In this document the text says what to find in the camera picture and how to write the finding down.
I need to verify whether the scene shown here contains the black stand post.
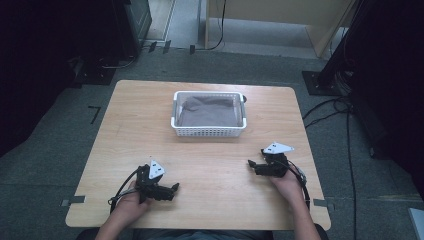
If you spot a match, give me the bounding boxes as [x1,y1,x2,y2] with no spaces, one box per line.
[315,0,371,88]

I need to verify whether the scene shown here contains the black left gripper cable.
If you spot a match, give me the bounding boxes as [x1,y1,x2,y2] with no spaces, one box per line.
[107,165,143,214]

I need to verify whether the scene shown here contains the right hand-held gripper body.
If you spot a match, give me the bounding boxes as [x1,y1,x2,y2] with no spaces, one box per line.
[254,141,295,179]

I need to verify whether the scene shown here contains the person's lap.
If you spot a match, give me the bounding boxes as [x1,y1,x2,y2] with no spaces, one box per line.
[75,222,330,240]

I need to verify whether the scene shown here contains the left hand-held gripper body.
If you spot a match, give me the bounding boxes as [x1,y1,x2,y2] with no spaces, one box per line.
[134,159,172,204]

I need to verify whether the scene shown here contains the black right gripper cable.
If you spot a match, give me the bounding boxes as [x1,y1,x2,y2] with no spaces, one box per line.
[287,160,312,210]

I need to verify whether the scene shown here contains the grey tape strip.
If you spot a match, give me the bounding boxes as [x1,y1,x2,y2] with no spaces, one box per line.
[312,198,336,212]
[60,195,87,207]

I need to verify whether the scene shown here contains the white flat object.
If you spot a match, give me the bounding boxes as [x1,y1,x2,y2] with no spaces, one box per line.
[407,207,424,240]

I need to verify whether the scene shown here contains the white plastic basket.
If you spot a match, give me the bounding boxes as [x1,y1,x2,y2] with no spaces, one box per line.
[170,90,248,138]

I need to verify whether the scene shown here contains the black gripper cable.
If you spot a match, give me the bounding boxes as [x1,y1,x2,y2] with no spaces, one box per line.
[287,160,312,210]
[107,165,143,214]

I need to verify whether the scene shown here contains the black floor stand base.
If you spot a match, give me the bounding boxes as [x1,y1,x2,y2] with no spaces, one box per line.
[67,55,118,89]

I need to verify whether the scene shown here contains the black floor cables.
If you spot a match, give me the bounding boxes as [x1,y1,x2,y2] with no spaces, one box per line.
[301,94,358,240]

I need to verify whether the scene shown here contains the black stand base plate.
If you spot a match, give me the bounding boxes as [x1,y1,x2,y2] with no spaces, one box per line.
[301,70,351,97]

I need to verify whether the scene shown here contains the black hanging cable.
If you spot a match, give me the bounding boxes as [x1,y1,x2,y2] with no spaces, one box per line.
[199,0,228,52]

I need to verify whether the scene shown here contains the person's left hand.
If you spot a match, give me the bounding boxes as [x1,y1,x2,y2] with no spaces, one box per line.
[113,181,152,224]

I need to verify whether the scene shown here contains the person's right hand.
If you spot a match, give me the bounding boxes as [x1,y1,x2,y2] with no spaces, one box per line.
[268,169,304,209]

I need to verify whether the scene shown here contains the beige wooden partition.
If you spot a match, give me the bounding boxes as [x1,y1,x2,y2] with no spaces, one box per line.
[204,0,358,58]

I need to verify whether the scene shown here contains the black angled floor tape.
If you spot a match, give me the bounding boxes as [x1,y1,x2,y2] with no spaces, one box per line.
[87,105,102,125]

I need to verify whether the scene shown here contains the dark cabinet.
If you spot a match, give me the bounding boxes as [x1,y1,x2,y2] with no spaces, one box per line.
[111,0,153,59]

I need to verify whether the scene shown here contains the grey cloth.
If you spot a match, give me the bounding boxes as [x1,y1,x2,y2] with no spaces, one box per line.
[177,95,244,128]

